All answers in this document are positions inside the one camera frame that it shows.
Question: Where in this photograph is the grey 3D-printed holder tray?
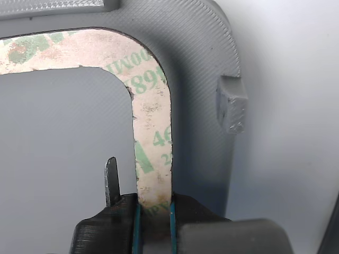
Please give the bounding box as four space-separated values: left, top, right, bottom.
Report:
0 0 249 254

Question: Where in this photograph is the tan rectangular adhesive frame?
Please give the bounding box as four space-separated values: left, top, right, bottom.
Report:
0 28 174 216

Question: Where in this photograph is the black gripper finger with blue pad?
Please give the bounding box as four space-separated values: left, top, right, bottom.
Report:
169 192 290 254

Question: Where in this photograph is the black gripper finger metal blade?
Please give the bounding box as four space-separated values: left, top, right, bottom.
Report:
70 156 144 254

